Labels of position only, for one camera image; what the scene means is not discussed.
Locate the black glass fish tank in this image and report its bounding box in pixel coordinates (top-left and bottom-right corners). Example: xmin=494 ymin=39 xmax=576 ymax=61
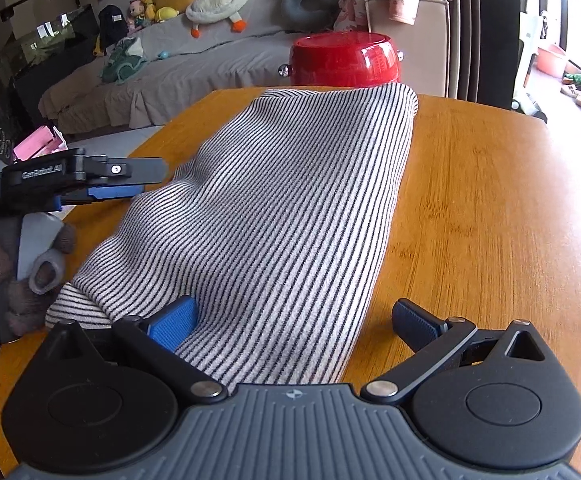
xmin=0 ymin=0 xmax=102 ymax=126

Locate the brown curtain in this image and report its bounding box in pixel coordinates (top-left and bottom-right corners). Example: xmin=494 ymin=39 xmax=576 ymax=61
xmin=445 ymin=0 xmax=521 ymax=111

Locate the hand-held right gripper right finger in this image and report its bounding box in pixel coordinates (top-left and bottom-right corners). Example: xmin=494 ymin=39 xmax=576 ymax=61
xmin=360 ymin=299 xmax=558 ymax=406

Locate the person's left hand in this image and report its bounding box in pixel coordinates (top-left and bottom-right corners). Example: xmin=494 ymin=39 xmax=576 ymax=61
xmin=0 ymin=222 xmax=78 ymax=338

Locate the grey striped sweater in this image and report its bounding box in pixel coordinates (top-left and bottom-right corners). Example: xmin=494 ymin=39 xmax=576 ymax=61
xmin=45 ymin=82 xmax=419 ymax=386

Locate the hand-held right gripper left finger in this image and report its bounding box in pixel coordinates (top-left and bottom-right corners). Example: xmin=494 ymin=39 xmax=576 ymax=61
xmin=33 ymin=296 xmax=227 ymax=405

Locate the pink plastic basin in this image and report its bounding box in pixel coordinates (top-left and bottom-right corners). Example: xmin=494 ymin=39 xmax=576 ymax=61
xmin=535 ymin=42 xmax=568 ymax=78

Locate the white floor washer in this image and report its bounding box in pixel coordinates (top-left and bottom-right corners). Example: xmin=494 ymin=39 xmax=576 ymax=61
xmin=513 ymin=0 xmax=551 ymax=123

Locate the grey covered sofa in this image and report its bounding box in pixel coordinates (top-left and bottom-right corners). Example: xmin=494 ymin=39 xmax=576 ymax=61
xmin=38 ymin=0 xmax=351 ymax=136

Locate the grey marble coffee table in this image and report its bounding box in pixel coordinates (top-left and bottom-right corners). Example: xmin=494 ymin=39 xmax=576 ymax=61
xmin=45 ymin=122 xmax=171 ymax=161

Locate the pink toy box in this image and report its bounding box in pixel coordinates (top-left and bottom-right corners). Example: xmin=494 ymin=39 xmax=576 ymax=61
xmin=13 ymin=126 xmax=70 ymax=165

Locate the green dinosaur plush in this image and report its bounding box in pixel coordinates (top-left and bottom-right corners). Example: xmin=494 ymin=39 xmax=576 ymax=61
xmin=100 ymin=36 xmax=146 ymax=83

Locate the red plastic stool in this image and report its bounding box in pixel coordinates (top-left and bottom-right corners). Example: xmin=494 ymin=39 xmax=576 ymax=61
xmin=279 ymin=31 xmax=405 ymax=88

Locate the black backpack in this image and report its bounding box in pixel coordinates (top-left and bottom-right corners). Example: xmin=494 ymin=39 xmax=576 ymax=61
xmin=93 ymin=5 xmax=128 ymax=56

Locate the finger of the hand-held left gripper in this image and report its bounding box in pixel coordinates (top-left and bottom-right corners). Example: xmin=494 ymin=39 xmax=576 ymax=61
xmin=78 ymin=156 xmax=170 ymax=186
xmin=55 ymin=183 xmax=144 ymax=207

